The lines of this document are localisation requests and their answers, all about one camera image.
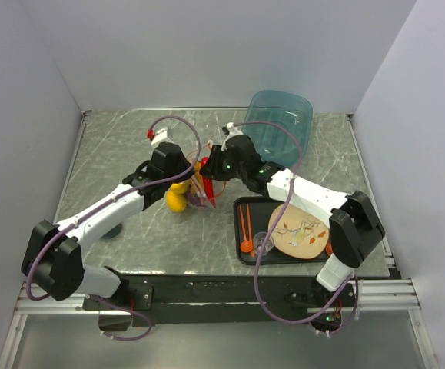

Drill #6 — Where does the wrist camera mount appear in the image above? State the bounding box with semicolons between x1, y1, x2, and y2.
147;127;174;148
221;122;243;151

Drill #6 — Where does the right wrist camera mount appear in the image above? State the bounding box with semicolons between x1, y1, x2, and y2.
221;122;243;151

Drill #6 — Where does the aluminium frame rail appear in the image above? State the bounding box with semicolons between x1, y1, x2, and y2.
308;278;421;312

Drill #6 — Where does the purple fake onion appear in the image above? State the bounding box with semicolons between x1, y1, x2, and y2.
187;193;208;209

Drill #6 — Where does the red fake chili pepper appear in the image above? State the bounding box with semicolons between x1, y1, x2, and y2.
200;156;214;200

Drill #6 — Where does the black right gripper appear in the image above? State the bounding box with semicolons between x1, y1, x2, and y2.
200;145;247;181

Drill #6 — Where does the beige bird pattern plate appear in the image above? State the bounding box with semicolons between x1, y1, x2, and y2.
271;204;329;260

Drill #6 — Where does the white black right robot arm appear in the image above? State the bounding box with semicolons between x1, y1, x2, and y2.
201;135;385;306

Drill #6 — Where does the teal transparent plastic bin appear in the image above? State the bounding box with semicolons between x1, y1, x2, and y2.
242;90;313;168

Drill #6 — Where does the orange plastic spoon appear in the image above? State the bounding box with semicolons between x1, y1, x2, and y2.
240;239;254;253

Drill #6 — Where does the small clear glass cup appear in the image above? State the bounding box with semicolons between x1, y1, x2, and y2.
253;231;274;256

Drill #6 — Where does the tan fake ginger root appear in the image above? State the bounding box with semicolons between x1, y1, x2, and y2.
192;161;203;187

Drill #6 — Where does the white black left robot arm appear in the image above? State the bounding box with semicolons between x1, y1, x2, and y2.
22;142;194;309

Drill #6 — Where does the yellow fake bell pepper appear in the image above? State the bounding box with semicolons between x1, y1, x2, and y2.
165;182;190;213

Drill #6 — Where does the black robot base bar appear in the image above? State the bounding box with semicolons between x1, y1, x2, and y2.
81;274;356;327

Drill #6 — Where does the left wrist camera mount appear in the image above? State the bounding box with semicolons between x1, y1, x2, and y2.
147;127;174;148

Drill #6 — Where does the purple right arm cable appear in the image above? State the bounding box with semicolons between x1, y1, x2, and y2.
231;121;361;339

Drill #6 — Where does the clear zip top bag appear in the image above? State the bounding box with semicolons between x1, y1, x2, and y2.
186;140;227;210

